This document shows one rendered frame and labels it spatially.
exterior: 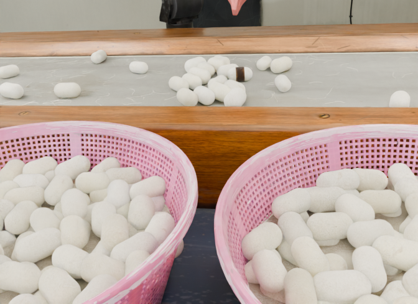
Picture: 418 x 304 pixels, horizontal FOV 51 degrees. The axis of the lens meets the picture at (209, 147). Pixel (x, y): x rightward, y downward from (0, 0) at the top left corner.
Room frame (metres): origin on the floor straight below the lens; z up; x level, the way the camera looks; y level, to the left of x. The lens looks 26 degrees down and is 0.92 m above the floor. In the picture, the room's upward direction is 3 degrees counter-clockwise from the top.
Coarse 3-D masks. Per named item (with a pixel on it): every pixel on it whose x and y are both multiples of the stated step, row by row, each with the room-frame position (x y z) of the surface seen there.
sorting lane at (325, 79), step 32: (0, 64) 0.75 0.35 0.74; (32, 64) 0.73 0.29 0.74; (64, 64) 0.72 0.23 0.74; (96, 64) 0.71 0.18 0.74; (128, 64) 0.70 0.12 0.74; (160, 64) 0.69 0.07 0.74; (320, 64) 0.64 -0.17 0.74; (352, 64) 0.63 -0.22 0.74; (384, 64) 0.62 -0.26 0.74; (416, 64) 0.61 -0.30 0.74; (0, 96) 0.57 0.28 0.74; (32, 96) 0.56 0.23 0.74; (96, 96) 0.54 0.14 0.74; (128, 96) 0.54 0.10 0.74; (160, 96) 0.53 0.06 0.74; (256, 96) 0.51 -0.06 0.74; (288, 96) 0.50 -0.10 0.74; (320, 96) 0.50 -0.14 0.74; (352, 96) 0.49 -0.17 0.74; (384, 96) 0.48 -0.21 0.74; (416, 96) 0.48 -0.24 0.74
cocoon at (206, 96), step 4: (196, 88) 0.50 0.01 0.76; (200, 88) 0.50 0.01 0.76; (204, 88) 0.49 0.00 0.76; (196, 92) 0.50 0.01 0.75; (200, 92) 0.49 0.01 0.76; (204, 92) 0.49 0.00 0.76; (208, 92) 0.48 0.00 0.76; (212, 92) 0.49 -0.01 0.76; (200, 96) 0.48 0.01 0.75; (204, 96) 0.48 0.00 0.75; (208, 96) 0.48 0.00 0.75; (212, 96) 0.48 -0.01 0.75; (200, 100) 0.48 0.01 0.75; (204, 100) 0.48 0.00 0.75; (208, 100) 0.48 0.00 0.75; (212, 100) 0.48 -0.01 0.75; (204, 104) 0.49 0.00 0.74; (208, 104) 0.48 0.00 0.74
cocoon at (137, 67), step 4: (132, 64) 0.64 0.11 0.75; (136, 64) 0.64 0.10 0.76; (140, 64) 0.63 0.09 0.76; (144, 64) 0.64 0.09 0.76; (132, 68) 0.64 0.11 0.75; (136, 68) 0.63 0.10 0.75; (140, 68) 0.63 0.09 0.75; (144, 68) 0.63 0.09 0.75; (132, 72) 0.64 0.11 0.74; (136, 72) 0.64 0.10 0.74; (140, 72) 0.63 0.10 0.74; (144, 72) 0.63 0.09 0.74
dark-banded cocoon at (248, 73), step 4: (232, 68) 0.57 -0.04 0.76; (244, 68) 0.57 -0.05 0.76; (248, 68) 0.57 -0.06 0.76; (228, 72) 0.57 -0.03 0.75; (232, 72) 0.57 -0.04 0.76; (244, 72) 0.57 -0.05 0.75; (248, 72) 0.57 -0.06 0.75; (252, 72) 0.57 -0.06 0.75; (228, 76) 0.57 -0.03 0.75; (232, 76) 0.57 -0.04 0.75; (244, 76) 0.57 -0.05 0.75; (248, 76) 0.57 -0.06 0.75; (244, 80) 0.57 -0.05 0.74
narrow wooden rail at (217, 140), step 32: (0, 128) 0.40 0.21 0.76; (160, 128) 0.38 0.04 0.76; (192, 128) 0.37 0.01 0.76; (224, 128) 0.37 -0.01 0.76; (256, 128) 0.36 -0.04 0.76; (288, 128) 0.36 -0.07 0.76; (320, 128) 0.35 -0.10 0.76; (96, 160) 0.39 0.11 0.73; (128, 160) 0.38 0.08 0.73; (192, 160) 0.37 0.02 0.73; (224, 160) 0.37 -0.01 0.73
